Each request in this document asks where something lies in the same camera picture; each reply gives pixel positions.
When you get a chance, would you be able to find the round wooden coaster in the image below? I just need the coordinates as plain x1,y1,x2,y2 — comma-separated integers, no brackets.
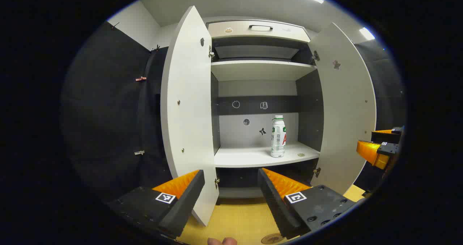
261,233,284,245

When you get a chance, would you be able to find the white cabinet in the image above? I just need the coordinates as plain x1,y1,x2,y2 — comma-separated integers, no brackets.
206,16,324,206

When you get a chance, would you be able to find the white cabinet shelf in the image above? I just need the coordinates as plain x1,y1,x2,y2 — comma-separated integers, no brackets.
211,60,318,82
214,141,321,168

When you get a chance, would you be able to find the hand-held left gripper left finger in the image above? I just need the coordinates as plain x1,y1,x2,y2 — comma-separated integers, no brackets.
107,170,205,238

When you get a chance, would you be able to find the white cabinet drawer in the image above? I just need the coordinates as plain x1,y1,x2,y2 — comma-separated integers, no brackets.
208,20,311,43

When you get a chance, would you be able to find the white plastic bottle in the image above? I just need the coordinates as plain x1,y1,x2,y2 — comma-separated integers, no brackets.
271,115,287,158

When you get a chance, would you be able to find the white cabinet door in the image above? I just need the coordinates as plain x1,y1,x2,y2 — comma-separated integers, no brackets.
160,5,220,227
309,22,377,195

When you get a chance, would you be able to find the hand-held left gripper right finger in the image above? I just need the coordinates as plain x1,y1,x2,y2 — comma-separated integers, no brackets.
258,168,357,240

